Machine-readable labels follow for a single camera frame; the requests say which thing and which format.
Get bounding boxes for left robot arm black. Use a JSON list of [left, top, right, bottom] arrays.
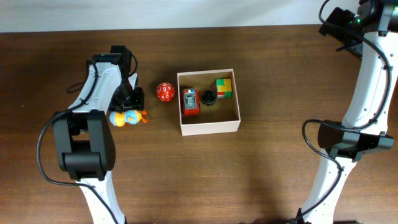
[[51, 45, 144, 223]]

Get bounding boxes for multicolour puzzle cube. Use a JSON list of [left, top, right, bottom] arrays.
[[216, 78, 233, 99]]

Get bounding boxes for small black round cap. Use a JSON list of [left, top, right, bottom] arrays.
[[201, 90, 216, 106]]

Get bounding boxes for red toy fire truck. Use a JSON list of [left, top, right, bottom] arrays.
[[182, 88, 200, 116]]

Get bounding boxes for white open cardboard box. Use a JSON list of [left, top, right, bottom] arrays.
[[177, 69, 241, 136]]

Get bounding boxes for red letter ball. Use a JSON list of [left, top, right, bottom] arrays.
[[156, 82, 175, 102]]

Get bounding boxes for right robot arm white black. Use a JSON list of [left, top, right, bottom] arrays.
[[290, 0, 397, 223]]

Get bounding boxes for blue orange duck toy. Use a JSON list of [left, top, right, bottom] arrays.
[[109, 110, 147, 127]]

